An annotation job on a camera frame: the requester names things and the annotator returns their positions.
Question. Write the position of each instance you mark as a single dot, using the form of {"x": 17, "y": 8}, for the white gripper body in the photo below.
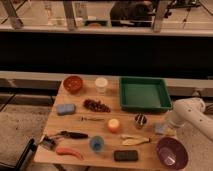
{"x": 169, "y": 129}

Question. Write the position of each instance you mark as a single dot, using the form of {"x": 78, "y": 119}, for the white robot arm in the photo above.
{"x": 190, "y": 110}

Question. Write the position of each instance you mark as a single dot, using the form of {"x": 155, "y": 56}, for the green plastic tray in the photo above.
{"x": 144, "y": 94}

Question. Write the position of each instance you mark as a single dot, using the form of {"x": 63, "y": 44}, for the purple bowl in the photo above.
{"x": 172, "y": 153}

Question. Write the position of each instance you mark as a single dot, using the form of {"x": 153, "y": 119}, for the small metal cup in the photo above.
{"x": 140, "y": 121}

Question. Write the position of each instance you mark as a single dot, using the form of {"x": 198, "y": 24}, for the yellow banana peel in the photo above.
{"x": 131, "y": 140}

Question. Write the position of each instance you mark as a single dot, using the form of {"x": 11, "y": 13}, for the black remote control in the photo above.
{"x": 125, "y": 155}

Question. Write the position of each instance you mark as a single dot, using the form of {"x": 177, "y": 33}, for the orange fruit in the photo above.
{"x": 113, "y": 125}

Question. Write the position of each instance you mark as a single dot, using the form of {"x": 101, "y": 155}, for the blue cup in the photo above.
{"x": 96, "y": 143}

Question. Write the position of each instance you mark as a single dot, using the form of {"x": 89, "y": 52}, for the bunch of dark grapes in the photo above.
{"x": 95, "y": 106}

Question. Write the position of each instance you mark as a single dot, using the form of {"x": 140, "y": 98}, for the white plastic cup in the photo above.
{"x": 101, "y": 84}

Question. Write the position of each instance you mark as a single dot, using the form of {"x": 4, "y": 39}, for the red-brown bowl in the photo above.
{"x": 73, "y": 84}

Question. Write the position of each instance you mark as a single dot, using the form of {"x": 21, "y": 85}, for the blue sponge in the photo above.
{"x": 65, "y": 109}

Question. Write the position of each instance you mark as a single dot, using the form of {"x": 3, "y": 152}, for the red chili pepper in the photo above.
{"x": 68, "y": 151}

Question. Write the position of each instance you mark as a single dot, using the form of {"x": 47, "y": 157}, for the black chair part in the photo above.
{"x": 30, "y": 147}

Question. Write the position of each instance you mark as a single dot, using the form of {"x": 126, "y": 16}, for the black handled brush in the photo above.
{"x": 72, "y": 135}

